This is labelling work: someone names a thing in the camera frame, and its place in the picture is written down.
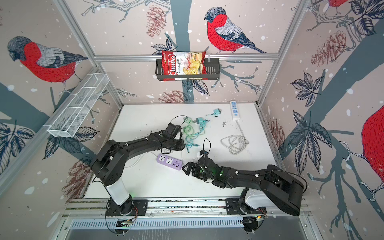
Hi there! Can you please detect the purple power strip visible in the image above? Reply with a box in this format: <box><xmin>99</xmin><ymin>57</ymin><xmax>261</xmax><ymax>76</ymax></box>
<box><xmin>157</xmin><ymin>154</ymin><xmax>183</xmax><ymax>171</ymax></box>

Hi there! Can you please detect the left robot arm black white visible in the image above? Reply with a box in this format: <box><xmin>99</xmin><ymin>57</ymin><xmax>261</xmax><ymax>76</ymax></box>
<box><xmin>90</xmin><ymin>123</ymin><xmax>186</xmax><ymax>216</ymax></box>

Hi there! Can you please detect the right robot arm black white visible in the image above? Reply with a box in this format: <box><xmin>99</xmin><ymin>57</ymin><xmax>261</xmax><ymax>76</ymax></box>
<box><xmin>182</xmin><ymin>153</ymin><xmax>305</xmax><ymax>216</ymax></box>

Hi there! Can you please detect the light green charger adapter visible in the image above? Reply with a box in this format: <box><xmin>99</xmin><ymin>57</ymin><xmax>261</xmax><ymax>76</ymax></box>
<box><xmin>183</xmin><ymin>117</ymin><xmax>194</xmax><ymax>125</ymax></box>

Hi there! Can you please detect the teal charger adapter far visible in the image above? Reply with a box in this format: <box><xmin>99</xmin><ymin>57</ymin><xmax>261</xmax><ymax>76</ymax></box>
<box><xmin>214</xmin><ymin>109</ymin><xmax>221</xmax><ymax>116</ymax></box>

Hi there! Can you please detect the white power strip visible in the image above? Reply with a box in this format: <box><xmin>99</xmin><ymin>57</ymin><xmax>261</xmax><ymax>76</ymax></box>
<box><xmin>230</xmin><ymin>101</ymin><xmax>240</xmax><ymax>121</ymax></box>

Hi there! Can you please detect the red cassava chips bag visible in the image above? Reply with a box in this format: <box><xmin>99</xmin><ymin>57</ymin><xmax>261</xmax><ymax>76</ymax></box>
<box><xmin>162</xmin><ymin>51</ymin><xmax>207</xmax><ymax>81</ymax></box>

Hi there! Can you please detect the green teal cable tangle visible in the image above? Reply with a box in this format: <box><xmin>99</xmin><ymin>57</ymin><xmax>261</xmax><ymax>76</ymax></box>
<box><xmin>181</xmin><ymin>113</ymin><xmax>215</xmax><ymax>154</ymax></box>

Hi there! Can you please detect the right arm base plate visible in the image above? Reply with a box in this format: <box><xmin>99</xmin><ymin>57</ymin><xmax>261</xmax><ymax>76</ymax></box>
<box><xmin>224</xmin><ymin>198</ymin><xmax>266</xmax><ymax>216</ymax></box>

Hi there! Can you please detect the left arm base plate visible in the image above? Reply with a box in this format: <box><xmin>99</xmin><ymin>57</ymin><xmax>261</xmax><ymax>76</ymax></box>
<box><xmin>106</xmin><ymin>198</ymin><xmax>149</xmax><ymax>217</ymax></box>

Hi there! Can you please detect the black wall basket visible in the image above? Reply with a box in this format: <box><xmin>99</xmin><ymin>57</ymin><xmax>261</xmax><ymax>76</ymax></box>
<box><xmin>155</xmin><ymin>58</ymin><xmax>221</xmax><ymax>81</ymax></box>

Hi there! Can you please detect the white wire mesh shelf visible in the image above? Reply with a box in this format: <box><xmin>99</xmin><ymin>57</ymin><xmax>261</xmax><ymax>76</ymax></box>
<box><xmin>48</xmin><ymin>73</ymin><xmax>110</xmax><ymax>138</ymax></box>

